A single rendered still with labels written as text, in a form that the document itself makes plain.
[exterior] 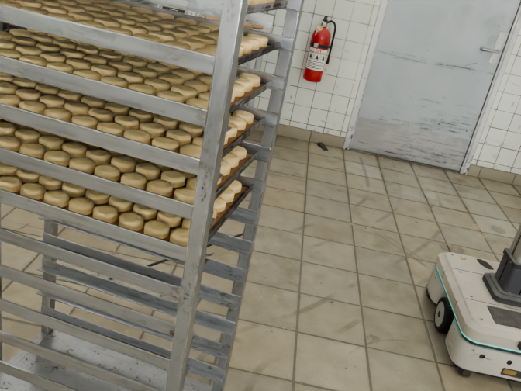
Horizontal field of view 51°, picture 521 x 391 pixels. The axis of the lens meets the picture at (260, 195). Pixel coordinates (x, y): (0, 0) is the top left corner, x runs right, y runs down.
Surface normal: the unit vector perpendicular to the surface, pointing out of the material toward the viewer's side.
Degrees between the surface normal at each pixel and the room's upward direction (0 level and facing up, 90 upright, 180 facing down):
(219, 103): 90
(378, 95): 90
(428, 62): 90
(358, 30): 90
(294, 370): 0
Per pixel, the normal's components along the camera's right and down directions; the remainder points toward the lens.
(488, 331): 0.11, -0.57
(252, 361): 0.18, -0.90
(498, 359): -0.10, 0.39
